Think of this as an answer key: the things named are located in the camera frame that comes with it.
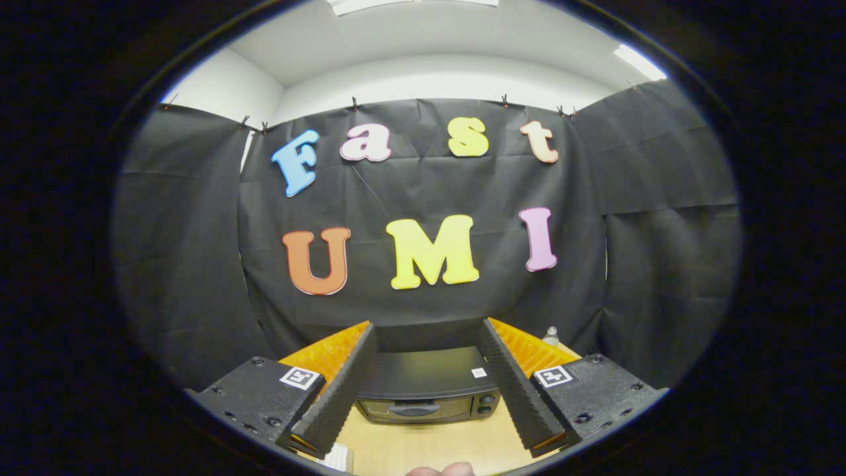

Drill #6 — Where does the small ceiling light panel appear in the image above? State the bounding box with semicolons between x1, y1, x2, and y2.
613;44;668;81

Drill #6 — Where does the black toaster oven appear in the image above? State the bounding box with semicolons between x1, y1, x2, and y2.
355;334;503;425

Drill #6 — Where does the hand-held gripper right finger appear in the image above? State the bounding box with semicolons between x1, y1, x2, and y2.
477;317;670;459

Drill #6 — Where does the white food tray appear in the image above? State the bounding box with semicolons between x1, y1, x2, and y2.
316;443;356;473

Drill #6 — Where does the black backdrop cloth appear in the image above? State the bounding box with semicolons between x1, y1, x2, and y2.
111;79;741;391

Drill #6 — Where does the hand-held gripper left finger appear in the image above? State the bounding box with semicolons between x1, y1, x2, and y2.
187;321;379;460

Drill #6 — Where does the long ceiling light panel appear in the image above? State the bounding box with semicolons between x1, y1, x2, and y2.
327;0;500;17

